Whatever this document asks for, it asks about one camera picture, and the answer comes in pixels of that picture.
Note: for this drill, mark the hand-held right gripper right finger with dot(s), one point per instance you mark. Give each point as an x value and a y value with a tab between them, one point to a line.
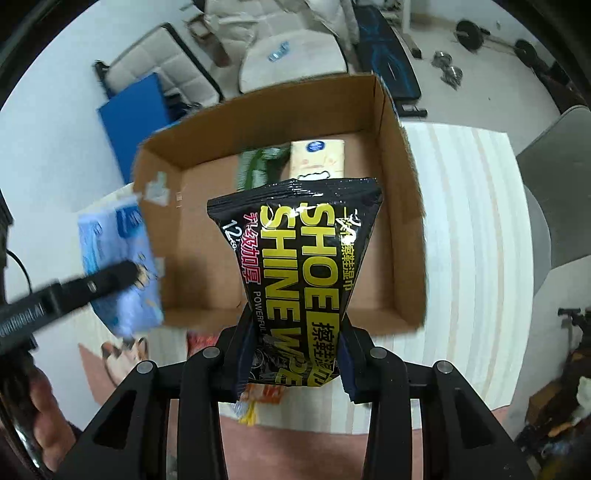
349	369

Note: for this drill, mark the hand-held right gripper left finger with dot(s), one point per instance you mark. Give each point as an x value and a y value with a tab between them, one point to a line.
242	362

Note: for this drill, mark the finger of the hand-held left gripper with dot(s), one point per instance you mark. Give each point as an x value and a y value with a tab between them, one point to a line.
104	279

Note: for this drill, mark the blue tissue packet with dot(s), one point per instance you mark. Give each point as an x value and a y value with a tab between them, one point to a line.
120	240

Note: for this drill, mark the cardboard box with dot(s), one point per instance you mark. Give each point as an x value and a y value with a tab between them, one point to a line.
203	249

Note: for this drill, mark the black shoe wipes packet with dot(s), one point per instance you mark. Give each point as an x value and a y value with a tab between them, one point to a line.
295	258

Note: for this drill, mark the person's left hand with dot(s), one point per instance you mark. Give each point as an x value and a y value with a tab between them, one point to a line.
51	415

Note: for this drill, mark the orange snack packet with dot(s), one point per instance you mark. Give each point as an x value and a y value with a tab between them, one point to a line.
258	401

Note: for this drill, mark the red packet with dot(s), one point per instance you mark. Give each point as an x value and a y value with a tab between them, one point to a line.
201	344

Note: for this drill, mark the printed pink mat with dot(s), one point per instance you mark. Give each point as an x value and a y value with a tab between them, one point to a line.
115	369

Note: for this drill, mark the white striped tablecloth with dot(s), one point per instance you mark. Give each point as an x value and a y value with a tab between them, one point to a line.
471	277

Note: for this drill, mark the blue foam mat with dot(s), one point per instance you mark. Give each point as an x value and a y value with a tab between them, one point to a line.
138	120

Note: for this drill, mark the green packet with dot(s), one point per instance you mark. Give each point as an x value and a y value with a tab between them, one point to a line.
258	168

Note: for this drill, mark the cream tissue packet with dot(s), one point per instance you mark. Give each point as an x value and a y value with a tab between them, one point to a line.
318	159

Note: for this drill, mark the beige quilted cushion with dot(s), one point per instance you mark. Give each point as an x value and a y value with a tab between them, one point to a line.
161	64

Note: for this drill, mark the grey chair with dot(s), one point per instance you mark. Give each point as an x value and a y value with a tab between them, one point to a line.
561	194

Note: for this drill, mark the round white cushion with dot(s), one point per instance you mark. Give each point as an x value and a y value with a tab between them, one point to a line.
295	57

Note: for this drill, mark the black blue bench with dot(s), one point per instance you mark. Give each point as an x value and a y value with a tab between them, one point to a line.
390	60

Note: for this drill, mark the metal dumbbell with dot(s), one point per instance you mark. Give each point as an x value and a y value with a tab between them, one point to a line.
447	68

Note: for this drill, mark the black barbell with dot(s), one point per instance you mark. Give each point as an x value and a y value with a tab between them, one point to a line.
498	39

